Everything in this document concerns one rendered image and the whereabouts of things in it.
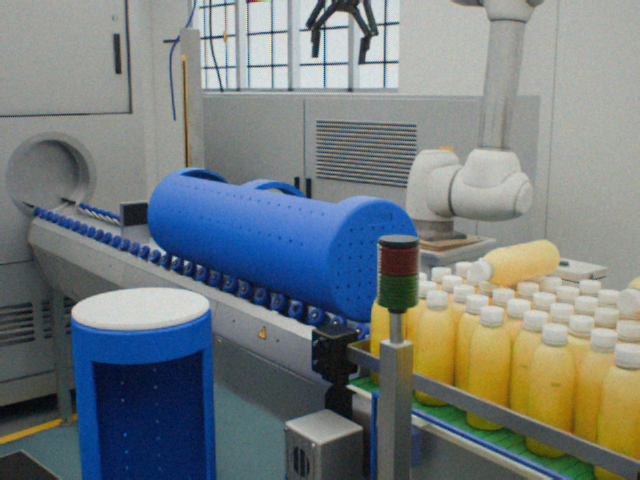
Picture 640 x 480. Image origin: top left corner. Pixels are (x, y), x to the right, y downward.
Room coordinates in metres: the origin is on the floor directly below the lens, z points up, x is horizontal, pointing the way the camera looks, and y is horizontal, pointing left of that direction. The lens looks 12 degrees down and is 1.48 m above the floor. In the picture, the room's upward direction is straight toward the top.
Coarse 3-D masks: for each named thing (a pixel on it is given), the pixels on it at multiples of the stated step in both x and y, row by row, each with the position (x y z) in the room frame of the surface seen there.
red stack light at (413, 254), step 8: (384, 248) 1.08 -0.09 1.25; (392, 248) 1.08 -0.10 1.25; (400, 248) 1.08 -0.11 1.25; (408, 248) 1.08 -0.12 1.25; (416, 248) 1.08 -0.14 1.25; (384, 256) 1.08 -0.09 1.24; (392, 256) 1.07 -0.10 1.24; (400, 256) 1.07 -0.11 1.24; (408, 256) 1.07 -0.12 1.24; (416, 256) 1.08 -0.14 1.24; (384, 264) 1.08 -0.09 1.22; (392, 264) 1.07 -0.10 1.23; (400, 264) 1.07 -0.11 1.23; (408, 264) 1.07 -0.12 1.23; (416, 264) 1.08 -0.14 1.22; (384, 272) 1.08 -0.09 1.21; (392, 272) 1.07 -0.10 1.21; (400, 272) 1.07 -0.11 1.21; (408, 272) 1.07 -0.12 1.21; (416, 272) 1.08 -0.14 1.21
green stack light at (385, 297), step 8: (384, 280) 1.08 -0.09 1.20; (392, 280) 1.07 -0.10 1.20; (400, 280) 1.07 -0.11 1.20; (408, 280) 1.07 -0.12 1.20; (416, 280) 1.08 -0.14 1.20; (376, 288) 1.11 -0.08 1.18; (384, 288) 1.08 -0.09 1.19; (392, 288) 1.07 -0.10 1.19; (400, 288) 1.07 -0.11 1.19; (408, 288) 1.07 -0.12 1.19; (416, 288) 1.08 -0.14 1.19; (376, 296) 1.10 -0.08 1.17; (384, 296) 1.08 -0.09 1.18; (392, 296) 1.07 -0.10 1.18; (400, 296) 1.07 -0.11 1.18; (408, 296) 1.07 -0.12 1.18; (416, 296) 1.08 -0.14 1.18; (384, 304) 1.08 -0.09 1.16; (392, 304) 1.07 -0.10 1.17; (400, 304) 1.07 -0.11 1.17; (408, 304) 1.07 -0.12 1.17; (416, 304) 1.08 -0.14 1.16
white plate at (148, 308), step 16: (144, 288) 1.65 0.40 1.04; (160, 288) 1.65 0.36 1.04; (80, 304) 1.52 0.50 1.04; (96, 304) 1.52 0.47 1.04; (112, 304) 1.53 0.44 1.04; (128, 304) 1.53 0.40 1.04; (144, 304) 1.53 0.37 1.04; (160, 304) 1.53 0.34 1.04; (176, 304) 1.53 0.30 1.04; (192, 304) 1.53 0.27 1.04; (80, 320) 1.42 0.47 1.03; (96, 320) 1.41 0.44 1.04; (112, 320) 1.41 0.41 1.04; (128, 320) 1.41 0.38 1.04; (144, 320) 1.41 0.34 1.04; (160, 320) 1.41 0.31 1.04; (176, 320) 1.42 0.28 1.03
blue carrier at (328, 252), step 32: (160, 192) 2.25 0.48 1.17; (192, 192) 2.12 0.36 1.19; (224, 192) 2.02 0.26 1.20; (256, 192) 1.93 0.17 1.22; (288, 192) 2.06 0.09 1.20; (160, 224) 2.20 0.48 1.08; (192, 224) 2.05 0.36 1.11; (224, 224) 1.93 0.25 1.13; (256, 224) 1.82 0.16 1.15; (288, 224) 1.73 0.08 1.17; (320, 224) 1.65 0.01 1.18; (352, 224) 1.63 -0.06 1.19; (384, 224) 1.69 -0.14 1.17; (192, 256) 2.11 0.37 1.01; (224, 256) 1.93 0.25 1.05; (256, 256) 1.80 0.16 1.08; (288, 256) 1.70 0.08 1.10; (320, 256) 1.61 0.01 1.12; (352, 256) 1.63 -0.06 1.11; (288, 288) 1.74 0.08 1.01; (320, 288) 1.62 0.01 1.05; (352, 288) 1.63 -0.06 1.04; (352, 320) 1.64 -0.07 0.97
